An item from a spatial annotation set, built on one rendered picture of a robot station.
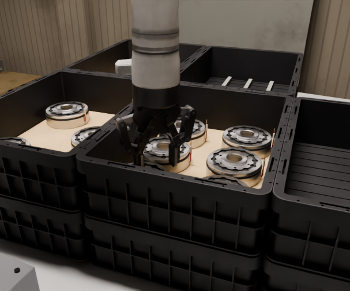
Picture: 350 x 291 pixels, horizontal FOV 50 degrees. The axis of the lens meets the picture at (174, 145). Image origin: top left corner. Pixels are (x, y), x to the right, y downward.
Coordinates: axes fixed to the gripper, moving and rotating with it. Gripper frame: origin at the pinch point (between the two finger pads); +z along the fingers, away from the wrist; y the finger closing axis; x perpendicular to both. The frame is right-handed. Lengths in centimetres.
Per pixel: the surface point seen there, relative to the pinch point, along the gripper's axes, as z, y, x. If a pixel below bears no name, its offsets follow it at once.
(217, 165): 2.8, 11.3, -1.7
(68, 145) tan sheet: 5.8, -11.2, 23.9
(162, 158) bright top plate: 2.9, 3.3, 5.1
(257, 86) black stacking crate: 5, 50, 39
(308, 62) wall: 35, 175, 145
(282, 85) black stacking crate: 5, 58, 36
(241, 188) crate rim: -4.2, 4.6, -18.5
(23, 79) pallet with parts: 74, -3, 315
